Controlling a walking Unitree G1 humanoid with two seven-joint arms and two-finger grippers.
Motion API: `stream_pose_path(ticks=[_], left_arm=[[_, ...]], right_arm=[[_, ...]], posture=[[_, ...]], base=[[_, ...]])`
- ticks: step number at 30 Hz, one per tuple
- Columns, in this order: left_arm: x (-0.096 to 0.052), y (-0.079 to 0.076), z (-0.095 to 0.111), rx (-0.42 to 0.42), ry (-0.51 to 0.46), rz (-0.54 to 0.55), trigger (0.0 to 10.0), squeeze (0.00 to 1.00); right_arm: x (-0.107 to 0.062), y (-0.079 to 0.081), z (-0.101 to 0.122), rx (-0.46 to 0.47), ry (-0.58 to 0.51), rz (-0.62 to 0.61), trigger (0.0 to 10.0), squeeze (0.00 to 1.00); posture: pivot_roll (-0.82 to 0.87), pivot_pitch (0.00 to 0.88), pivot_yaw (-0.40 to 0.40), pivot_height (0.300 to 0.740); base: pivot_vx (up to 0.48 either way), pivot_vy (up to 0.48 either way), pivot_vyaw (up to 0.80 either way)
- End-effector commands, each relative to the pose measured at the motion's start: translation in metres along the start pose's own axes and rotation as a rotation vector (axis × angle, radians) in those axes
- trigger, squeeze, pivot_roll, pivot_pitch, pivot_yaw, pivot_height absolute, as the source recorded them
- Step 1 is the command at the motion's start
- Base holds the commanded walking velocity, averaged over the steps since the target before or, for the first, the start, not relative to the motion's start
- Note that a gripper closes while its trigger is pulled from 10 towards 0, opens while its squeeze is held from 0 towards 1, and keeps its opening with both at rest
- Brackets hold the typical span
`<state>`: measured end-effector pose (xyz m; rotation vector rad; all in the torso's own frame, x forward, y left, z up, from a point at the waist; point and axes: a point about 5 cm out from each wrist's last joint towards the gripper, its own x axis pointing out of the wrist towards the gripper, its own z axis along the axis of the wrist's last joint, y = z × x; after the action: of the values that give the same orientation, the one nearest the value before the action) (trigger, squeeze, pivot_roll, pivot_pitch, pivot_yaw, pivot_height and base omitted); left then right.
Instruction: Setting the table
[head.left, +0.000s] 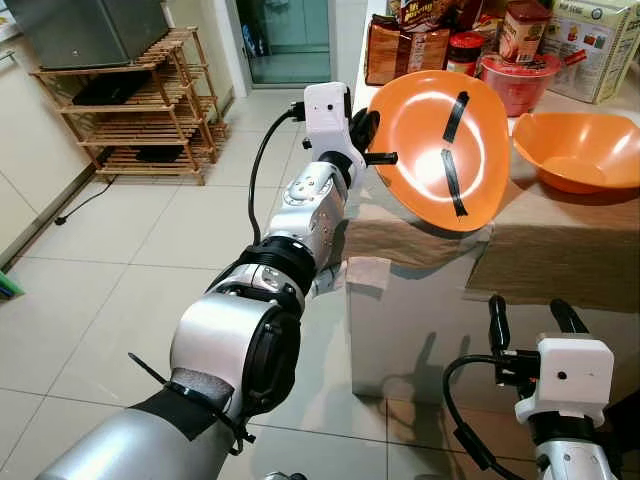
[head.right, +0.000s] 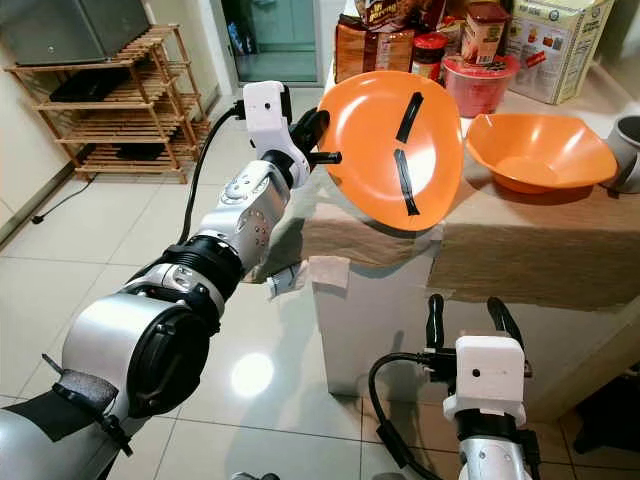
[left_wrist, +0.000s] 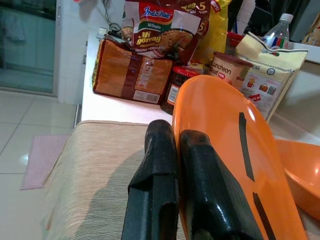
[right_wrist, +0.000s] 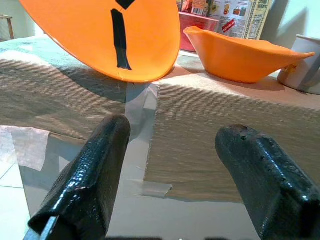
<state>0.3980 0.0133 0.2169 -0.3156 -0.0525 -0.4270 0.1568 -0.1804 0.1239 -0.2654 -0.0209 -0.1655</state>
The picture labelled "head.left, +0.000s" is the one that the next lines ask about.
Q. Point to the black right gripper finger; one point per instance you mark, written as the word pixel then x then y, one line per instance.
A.
pixel 499 322
pixel 568 318

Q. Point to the orange bowl with black tape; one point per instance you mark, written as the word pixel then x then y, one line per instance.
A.
pixel 420 140

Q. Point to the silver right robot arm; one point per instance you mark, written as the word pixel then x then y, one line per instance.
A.
pixel 570 455

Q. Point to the beige burlap table cloth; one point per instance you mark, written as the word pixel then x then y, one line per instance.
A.
pixel 560 245

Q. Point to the brown snack bag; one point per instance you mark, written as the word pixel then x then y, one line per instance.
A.
pixel 385 50
pixel 428 50

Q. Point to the beige masking tape piece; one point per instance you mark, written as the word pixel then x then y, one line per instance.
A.
pixel 367 272

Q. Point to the glass door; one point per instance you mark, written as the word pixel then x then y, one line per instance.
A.
pixel 285 40

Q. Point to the dark jar with red lid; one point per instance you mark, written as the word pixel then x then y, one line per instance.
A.
pixel 465 55

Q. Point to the snack bag with yellow print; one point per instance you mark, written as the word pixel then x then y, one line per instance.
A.
pixel 425 10

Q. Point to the red lidded plastic pot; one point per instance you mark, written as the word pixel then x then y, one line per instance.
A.
pixel 515 85

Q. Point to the plain orange bowl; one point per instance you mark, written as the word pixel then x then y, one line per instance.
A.
pixel 580 150

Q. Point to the red and cream canister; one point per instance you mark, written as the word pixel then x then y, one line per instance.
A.
pixel 524 30

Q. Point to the small flat black item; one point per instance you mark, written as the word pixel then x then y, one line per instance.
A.
pixel 160 154

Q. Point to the wooden slatted shelf rack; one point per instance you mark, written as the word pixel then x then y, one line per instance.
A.
pixel 150 125

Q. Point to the printed cardboard box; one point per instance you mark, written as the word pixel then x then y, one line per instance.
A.
pixel 595 45

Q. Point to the large flat black item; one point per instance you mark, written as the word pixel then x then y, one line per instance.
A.
pixel 110 90

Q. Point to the grey metal appliance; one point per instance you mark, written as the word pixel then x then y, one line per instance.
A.
pixel 90 30

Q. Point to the white cabinet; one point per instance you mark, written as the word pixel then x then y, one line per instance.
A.
pixel 30 150

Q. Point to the green board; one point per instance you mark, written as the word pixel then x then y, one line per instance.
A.
pixel 6 287

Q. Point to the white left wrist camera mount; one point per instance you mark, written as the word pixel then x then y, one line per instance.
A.
pixel 325 120

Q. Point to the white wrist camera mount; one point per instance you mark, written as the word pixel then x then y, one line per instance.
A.
pixel 325 120
pixel 570 380

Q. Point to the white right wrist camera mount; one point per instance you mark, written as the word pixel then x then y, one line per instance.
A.
pixel 570 380

